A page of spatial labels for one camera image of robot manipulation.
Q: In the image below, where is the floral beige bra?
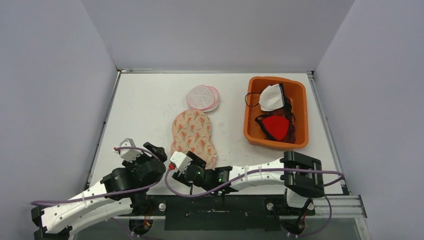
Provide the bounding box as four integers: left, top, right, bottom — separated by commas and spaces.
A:
170, 109, 217, 169

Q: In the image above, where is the white mesh pink-trimmed laundry bag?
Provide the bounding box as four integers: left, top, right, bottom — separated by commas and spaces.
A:
185, 84, 219, 113

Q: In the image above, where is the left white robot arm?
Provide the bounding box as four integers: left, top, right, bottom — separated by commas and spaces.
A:
31, 138, 168, 240

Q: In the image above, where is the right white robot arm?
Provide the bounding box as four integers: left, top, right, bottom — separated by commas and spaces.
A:
169, 151, 325, 215

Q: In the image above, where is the dark red bra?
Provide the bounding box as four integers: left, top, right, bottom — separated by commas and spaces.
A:
271, 97, 296, 144

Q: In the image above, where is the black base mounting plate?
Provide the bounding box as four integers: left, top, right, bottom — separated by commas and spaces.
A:
127, 194, 315, 231

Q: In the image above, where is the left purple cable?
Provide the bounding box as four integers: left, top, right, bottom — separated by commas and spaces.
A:
30, 146, 163, 240

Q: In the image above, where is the purple cable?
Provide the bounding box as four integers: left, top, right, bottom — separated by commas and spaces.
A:
30, 146, 163, 240
163, 163, 346, 238

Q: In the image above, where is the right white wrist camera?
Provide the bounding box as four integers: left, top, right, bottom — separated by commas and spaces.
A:
168, 151, 192, 174

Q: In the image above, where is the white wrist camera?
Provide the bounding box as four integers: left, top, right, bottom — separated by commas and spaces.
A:
113, 138, 142, 163
168, 151, 192, 174

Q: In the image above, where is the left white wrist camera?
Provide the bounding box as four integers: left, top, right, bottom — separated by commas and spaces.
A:
113, 138, 142, 163

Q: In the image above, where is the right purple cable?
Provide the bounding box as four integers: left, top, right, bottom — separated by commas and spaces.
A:
163, 163, 346, 238

